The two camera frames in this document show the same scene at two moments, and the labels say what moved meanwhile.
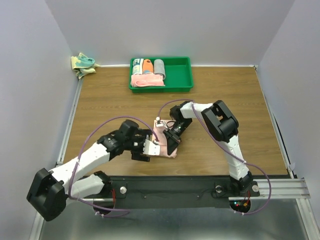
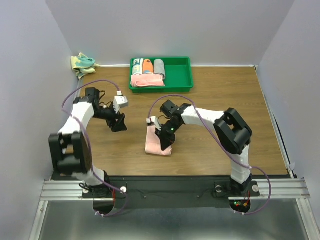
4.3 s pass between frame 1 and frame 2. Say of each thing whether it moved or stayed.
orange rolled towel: stayed
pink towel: moved
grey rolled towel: stayed
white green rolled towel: stayed
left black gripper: moved
